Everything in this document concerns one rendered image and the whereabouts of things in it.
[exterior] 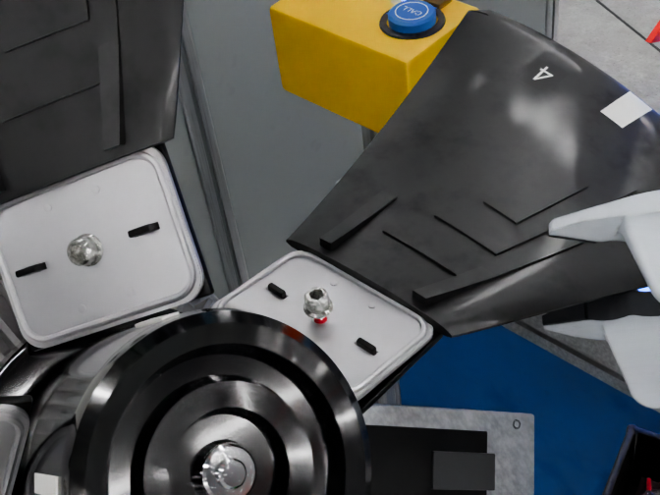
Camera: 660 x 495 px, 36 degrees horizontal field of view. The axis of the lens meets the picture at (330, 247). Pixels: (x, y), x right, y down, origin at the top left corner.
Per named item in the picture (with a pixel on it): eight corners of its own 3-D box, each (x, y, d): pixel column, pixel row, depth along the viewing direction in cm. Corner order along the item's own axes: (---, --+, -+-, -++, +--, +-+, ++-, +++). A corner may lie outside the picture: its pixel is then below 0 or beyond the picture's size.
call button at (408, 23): (379, 30, 85) (377, 13, 84) (409, 9, 87) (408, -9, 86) (415, 45, 83) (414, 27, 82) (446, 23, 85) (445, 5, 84)
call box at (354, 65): (283, 102, 96) (265, 4, 89) (353, 53, 101) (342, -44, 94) (412, 164, 88) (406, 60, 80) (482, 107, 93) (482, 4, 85)
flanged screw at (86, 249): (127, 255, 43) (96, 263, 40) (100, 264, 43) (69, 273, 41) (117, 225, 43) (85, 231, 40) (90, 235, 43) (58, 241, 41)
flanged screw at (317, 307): (343, 330, 47) (337, 292, 45) (322, 347, 46) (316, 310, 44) (322, 316, 47) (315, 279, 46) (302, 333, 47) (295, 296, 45)
